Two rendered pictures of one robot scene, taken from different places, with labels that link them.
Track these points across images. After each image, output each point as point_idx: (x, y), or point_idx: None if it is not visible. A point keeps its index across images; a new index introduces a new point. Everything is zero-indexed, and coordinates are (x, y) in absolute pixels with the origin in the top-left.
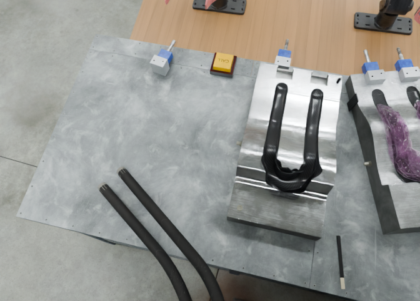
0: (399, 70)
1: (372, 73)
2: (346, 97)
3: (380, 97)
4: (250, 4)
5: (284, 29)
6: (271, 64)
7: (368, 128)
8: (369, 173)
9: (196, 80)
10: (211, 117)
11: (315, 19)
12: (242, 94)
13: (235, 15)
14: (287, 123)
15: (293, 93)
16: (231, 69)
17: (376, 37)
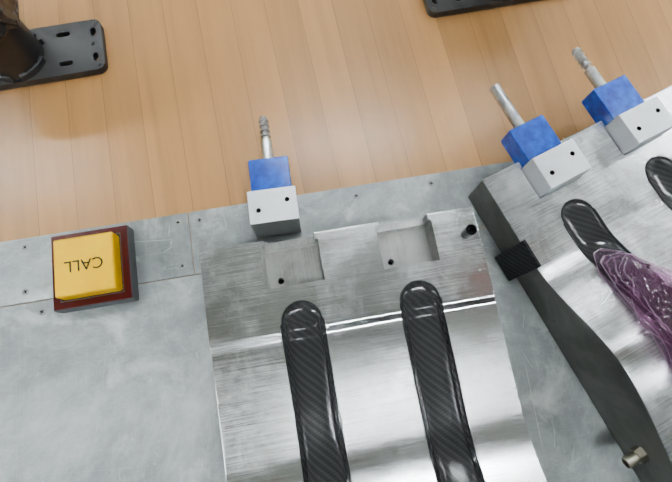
0: (605, 120)
1: (548, 162)
2: (487, 239)
3: (587, 221)
4: (118, 29)
5: (244, 81)
6: (243, 207)
7: (609, 359)
8: (637, 469)
9: (24, 351)
10: (116, 471)
11: (319, 23)
12: (188, 346)
13: (82, 80)
14: (364, 452)
15: (346, 329)
16: (124, 279)
17: (495, 25)
